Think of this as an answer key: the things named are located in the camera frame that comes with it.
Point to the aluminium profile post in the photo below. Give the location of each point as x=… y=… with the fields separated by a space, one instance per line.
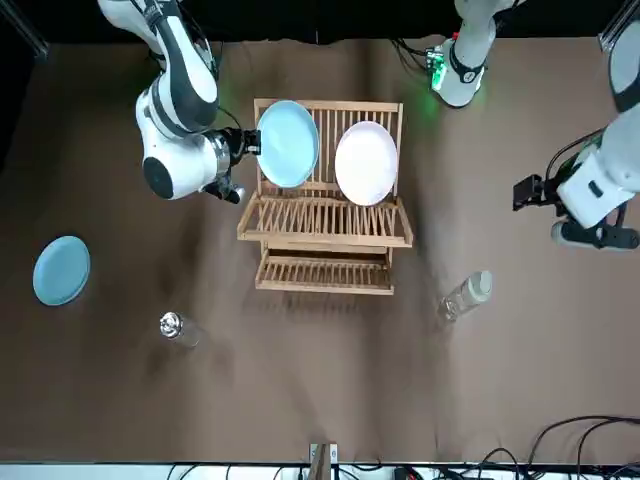
x=30 y=37
x=607 y=40
x=322 y=462

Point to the wooden dish rack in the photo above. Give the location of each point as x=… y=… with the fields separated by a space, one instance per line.
x=325 y=241

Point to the glass bottle metal cap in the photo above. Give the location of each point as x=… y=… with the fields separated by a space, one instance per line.
x=172 y=325

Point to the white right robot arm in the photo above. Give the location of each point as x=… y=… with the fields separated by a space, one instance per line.
x=180 y=90

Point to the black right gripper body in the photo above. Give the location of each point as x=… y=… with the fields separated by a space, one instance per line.
x=236 y=146

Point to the pale plate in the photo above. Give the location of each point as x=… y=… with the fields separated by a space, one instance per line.
x=365 y=165

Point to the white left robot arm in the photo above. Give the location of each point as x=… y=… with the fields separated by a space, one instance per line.
x=470 y=55

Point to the blue plate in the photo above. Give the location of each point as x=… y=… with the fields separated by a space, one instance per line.
x=287 y=145
x=61 y=270

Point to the glass bottle grey cap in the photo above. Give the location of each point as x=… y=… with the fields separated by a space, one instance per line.
x=477 y=285

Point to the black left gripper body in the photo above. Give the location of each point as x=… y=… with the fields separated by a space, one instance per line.
x=527 y=192

